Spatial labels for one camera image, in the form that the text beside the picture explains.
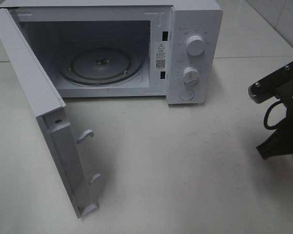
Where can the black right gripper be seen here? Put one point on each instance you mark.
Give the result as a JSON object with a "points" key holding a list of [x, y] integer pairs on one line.
{"points": [[280, 143]]}

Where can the white microwave door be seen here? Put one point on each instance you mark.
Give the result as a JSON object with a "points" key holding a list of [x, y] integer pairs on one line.
{"points": [[48, 108]]}

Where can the round white door button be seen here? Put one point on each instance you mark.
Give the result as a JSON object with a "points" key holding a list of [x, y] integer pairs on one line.
{"points": [[186, 95]]}

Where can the glass microwave turntable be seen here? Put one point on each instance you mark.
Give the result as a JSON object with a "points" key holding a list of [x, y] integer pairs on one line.
{"points": [[100, 66]]}

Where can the white microwave oven body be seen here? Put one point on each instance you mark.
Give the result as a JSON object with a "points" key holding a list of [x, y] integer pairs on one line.
{"points": [[157, 29]]}

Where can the white timer knob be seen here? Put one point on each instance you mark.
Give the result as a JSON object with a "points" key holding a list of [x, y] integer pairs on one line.
{"points": [[190, 75]]}

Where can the white upper power knob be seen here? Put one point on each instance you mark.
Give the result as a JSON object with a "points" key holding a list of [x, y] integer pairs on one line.
{"points": [[195, 45]]}

